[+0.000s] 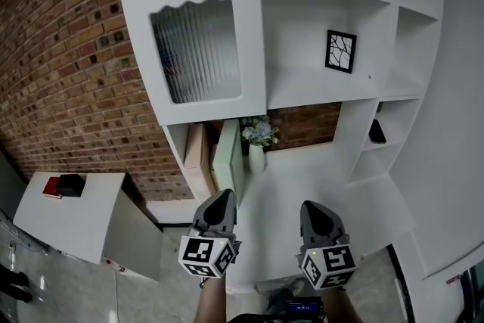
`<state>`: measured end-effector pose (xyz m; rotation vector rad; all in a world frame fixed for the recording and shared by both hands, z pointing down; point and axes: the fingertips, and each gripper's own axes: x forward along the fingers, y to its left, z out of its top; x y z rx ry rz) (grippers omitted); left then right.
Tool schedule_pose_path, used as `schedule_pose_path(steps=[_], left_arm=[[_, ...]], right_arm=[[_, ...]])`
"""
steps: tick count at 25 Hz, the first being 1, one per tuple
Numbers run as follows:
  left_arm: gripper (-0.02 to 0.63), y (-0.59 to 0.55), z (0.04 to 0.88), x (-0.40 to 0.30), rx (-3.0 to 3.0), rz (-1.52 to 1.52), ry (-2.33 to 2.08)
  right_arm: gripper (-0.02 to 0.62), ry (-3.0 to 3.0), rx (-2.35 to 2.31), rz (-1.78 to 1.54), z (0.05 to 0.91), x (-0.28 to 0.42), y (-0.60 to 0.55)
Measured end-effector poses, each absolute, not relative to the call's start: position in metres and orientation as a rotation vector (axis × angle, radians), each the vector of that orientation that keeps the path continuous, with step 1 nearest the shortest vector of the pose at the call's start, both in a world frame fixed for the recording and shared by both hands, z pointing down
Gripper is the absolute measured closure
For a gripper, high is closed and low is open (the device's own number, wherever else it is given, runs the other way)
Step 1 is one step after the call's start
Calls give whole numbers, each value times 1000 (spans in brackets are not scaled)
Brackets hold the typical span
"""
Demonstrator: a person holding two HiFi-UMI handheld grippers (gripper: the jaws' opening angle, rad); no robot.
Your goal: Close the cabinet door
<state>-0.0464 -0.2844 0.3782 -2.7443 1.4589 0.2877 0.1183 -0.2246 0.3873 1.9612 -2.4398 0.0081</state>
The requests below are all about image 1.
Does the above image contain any white low side cabinet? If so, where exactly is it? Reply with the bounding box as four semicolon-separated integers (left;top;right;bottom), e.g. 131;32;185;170
12;171;164;282

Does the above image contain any black box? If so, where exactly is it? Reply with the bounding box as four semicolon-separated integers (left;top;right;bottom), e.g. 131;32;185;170
54;173;87;198

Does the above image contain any white shelf cabinet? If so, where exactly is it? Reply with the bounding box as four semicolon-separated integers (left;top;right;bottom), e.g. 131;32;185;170
162;0;484;294

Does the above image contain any beige cardboard box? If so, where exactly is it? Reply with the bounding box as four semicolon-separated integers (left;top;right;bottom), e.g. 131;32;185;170
183;123;218;197

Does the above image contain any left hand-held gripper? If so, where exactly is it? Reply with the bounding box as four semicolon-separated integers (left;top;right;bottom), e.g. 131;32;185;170
177;188;243;280

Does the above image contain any white ceramic vase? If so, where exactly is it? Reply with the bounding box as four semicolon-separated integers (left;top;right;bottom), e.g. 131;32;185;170
247;143;267;175

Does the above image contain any black flat object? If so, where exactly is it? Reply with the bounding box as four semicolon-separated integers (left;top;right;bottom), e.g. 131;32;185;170
368;118;388;145

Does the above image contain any black device with screen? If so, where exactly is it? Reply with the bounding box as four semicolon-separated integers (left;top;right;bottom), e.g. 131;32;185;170
284;297;327;321

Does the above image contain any person's left forearm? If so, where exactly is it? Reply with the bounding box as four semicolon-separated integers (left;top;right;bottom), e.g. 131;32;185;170
195;275;228;323

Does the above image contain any person's shoe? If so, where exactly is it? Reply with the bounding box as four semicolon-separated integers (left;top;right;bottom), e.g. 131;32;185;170
287;277;306;296

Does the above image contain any red book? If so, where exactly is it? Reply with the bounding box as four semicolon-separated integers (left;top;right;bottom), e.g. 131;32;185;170
42;176;64;200

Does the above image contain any black framed line-art picture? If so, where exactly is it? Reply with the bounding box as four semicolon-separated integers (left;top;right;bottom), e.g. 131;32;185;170
324;29;358;75

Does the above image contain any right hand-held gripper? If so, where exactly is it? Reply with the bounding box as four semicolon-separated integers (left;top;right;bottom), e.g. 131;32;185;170
295;200;358;291

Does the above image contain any pale blue flower bouquet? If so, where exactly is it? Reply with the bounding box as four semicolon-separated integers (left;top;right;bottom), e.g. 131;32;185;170
240;115;281;148

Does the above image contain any person's right forearm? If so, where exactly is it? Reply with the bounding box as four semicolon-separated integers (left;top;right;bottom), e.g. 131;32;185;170
320;286;365;323

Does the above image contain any white ribbed-glass cabinet door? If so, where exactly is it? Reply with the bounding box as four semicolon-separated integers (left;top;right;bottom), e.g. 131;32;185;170
112;0;268;127

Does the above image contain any pale green flat box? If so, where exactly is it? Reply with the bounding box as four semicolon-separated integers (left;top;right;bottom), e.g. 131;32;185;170
211;119;245;206

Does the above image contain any black stand base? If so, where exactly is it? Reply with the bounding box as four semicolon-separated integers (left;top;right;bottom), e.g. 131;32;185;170
0;263;34;304

